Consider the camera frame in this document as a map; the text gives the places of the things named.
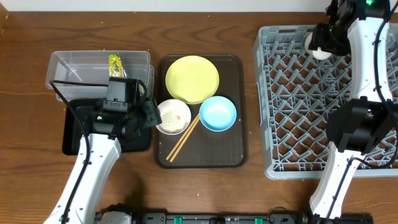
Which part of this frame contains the yellow round plate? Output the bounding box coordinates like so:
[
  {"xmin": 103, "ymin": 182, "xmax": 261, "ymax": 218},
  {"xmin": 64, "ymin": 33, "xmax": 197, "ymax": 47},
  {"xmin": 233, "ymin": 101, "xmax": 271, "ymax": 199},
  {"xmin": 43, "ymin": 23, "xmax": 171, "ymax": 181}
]
[{"xmin": 165, "ymin": 55, "xmax": 220, "ymax": 105}]

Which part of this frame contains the wooden chopstick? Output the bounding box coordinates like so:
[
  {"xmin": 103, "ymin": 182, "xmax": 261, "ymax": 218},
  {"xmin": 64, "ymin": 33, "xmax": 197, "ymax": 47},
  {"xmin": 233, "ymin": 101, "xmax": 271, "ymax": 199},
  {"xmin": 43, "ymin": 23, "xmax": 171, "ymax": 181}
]
[
  {"xmin": 165, "ymin": 113, "xmax": 200, "ymax": 161},
  {"xmin": 169, "ymin": 116, "xmax": 201, "ymax": 163}
]

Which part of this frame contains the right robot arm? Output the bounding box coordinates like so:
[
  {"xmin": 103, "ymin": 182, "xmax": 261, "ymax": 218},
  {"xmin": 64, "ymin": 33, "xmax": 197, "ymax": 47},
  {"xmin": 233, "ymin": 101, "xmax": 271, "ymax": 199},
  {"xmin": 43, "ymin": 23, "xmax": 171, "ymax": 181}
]
[{"xmin": 299, "ymin": 0, "xmax": 397, "ymax": 223}]

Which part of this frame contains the clear plastic bin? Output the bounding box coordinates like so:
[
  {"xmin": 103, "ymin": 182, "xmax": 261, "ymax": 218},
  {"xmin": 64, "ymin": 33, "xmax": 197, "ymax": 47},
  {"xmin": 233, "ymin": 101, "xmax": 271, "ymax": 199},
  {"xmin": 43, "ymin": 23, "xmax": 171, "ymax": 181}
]
[{"xmin": 45, "ymin": 50, "xmax": 154, "ymax": 101}]

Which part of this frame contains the white bowl with rice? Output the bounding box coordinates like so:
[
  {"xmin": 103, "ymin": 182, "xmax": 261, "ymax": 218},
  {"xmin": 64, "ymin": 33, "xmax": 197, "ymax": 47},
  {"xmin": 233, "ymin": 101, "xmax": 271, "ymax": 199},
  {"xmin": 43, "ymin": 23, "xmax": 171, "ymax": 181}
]
[{"xmin": 156, "ymin": 99, "xmax": 192, "ymax": 135}]

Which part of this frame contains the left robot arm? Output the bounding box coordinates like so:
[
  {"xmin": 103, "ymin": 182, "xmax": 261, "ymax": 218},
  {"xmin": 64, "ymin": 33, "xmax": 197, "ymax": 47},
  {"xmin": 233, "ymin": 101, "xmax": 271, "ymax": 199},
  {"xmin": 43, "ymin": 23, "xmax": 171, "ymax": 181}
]
[{"xmin": 46, "ymin": 98, "xmax": 161, "ymax": 223}]

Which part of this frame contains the dark brown serving tray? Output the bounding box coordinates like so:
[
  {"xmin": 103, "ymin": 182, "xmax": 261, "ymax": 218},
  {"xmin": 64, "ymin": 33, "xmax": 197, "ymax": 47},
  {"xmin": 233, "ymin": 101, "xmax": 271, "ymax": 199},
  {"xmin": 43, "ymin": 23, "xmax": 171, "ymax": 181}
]
[{"xmin": 154, "ymin": 54, "xmax": 248, "ymax": 169}]

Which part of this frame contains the black plastic bin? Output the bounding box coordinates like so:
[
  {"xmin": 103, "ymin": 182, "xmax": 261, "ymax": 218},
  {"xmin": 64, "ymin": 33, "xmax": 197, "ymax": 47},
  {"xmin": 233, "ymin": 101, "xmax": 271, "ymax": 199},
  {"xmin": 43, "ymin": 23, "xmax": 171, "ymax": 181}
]
[{"xmin": 62, "ymin": 98, "xmax": 152, "ymax": 156}]

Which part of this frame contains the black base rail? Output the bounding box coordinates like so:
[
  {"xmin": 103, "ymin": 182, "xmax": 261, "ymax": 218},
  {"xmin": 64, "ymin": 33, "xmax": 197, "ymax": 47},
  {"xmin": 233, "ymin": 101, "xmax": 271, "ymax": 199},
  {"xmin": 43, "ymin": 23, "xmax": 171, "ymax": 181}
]
[{"xmin": 95, "ymin": 203, "xmax": 374, "ymax": 224}]

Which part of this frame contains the grey plastic dishwasher rack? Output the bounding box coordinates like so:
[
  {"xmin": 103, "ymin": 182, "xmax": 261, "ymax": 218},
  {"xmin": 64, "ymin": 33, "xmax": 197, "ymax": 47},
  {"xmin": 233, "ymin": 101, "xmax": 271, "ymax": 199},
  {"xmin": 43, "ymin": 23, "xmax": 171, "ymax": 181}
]
[{"xmin": 252, "ymin": 23, "xmax": 398, "ymax": 180}]

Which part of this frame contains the green yellow snack wrapper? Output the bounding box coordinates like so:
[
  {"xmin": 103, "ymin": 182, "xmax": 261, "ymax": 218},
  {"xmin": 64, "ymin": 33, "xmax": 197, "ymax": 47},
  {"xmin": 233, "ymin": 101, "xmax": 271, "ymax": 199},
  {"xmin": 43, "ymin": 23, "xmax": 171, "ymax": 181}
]
[{"xmin": 108, "ymin": 54, "xmax": 126, "ymax": 78}]

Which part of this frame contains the light blue bowl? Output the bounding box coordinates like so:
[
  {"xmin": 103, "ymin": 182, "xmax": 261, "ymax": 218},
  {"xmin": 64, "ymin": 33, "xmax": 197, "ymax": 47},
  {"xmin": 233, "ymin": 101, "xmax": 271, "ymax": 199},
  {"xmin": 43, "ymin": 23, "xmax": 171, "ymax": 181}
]
[{"xmin": 199, "ymin": 96, "xmax": 237, "ymax": 132}]

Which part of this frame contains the white plastic cup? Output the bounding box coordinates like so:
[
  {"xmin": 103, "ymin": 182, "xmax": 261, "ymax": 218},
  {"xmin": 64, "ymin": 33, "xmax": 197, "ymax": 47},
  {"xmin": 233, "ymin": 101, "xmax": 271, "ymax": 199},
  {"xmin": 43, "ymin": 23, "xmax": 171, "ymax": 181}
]
[{"xmin": 304, "ymin": 32, "xmax": 331, "ymax": 60}]

